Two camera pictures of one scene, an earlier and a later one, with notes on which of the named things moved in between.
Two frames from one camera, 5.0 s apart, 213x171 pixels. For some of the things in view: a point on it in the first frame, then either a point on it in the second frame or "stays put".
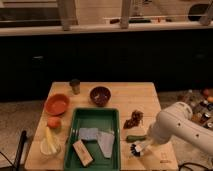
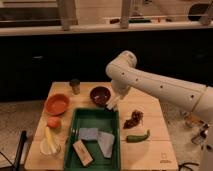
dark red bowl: x=100 y=95 stays put
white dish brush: x=137 y=148 -> x=113 y=104
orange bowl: x=56 y=104 stays put
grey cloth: x=106 y=141 stays put
